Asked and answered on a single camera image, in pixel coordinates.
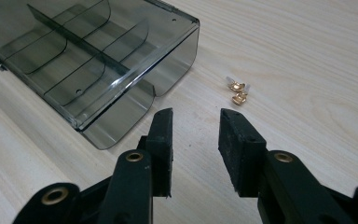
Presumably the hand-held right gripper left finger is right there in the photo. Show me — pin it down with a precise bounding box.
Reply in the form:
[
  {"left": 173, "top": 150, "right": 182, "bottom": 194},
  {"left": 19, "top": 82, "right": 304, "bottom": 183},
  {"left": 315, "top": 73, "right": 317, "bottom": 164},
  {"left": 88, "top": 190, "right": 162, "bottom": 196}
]
[{"left": 97, "top": 107, "right": 174, "bottom": 224}]

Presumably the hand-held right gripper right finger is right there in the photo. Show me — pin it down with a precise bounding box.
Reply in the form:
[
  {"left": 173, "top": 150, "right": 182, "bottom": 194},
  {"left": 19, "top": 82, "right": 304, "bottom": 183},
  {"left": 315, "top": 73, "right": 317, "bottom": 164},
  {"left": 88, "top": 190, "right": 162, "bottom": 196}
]
[{"left": 218, "top": 108, "right": 355, "bottom": 224}]

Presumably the gold earring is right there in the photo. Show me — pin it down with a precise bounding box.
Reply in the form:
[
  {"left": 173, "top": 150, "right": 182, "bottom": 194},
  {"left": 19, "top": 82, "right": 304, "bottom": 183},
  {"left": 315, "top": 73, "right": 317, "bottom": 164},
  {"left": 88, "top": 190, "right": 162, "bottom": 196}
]
[{"left": 231, "top": 91, "right": 249, "bottom": 106}]

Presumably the small brass fitting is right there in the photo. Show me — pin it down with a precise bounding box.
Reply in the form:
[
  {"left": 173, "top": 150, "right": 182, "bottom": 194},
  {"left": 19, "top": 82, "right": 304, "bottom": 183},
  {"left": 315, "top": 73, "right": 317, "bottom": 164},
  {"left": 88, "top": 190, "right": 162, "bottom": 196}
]
[{"left": 226, "top": 76, "right": 252, "bottom": 93}]

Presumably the transparent grey compartment box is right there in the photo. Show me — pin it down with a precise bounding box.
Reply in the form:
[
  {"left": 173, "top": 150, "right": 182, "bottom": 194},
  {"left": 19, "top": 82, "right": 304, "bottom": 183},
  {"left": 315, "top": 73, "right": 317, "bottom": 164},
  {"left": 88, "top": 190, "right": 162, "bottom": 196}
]
[{"left": 0, "top": 0, "right": 200, "bottom": 150}]

